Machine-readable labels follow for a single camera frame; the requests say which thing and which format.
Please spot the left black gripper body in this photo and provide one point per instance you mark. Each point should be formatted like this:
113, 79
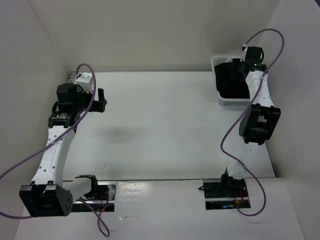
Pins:
97, 106

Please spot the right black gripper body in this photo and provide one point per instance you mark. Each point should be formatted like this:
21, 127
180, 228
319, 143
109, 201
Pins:
237, 65

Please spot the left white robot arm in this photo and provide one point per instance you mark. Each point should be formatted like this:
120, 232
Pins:
46, 196

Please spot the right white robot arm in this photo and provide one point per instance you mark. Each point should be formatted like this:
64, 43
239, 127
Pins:
258, 122

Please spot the white skirt in basket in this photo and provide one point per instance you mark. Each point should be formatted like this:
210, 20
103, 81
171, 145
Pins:
229, 59

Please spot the black skirt in basket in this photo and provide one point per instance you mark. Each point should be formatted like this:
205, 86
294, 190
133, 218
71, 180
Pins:
227, 88

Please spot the white plastic basket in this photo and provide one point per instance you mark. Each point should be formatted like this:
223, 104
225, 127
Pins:
218, 59

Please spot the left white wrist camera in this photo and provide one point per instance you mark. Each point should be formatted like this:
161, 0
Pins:
85, 81

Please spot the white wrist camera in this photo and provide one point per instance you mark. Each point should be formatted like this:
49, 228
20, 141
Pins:
245, 52
85, 81

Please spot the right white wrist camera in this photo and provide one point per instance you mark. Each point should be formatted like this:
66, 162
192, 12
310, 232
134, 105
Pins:
245, 52

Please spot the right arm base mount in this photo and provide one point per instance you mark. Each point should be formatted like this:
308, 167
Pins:
217, 198

